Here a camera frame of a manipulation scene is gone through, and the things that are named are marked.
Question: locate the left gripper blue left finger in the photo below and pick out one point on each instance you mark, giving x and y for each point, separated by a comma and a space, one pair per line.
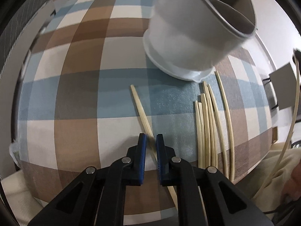
97, 196

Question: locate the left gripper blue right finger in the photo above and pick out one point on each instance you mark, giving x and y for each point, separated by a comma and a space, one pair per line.
204, 196

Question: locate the checkered plaid rug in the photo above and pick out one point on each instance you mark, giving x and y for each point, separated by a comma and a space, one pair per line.
76, 107

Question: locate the grey small table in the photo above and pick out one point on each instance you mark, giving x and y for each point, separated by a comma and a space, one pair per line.
280, 87

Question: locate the white utensil holder cup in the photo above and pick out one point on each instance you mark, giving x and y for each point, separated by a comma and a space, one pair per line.
187, 38

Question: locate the grey mattress bed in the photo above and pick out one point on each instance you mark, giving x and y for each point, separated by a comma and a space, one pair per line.
16, 15

